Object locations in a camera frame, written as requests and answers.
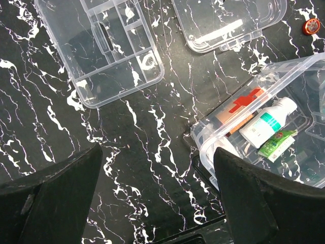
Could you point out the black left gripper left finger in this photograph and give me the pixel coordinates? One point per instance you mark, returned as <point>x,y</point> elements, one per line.
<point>51,205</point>

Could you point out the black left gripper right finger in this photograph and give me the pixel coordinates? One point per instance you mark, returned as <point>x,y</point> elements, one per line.
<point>262,207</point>

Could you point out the green sachet packet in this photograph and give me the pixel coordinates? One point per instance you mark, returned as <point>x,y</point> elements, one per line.
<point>277,144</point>

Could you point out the white green-label bottle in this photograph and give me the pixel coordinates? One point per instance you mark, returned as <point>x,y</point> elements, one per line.
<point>268,122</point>

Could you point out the clear plastic medicine box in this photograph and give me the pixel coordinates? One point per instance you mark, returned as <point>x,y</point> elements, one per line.
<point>301,80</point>

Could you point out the white gauze pad packet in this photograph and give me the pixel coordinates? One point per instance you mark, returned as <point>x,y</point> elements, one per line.
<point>225,144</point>

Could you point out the clear divider tray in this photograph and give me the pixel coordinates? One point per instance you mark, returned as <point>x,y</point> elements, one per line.
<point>105,46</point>

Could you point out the small orange round tin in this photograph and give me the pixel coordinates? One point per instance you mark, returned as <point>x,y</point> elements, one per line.
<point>311,26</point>

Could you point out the clear plastic box lid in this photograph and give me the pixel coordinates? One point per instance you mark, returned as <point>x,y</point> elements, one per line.
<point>207,25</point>

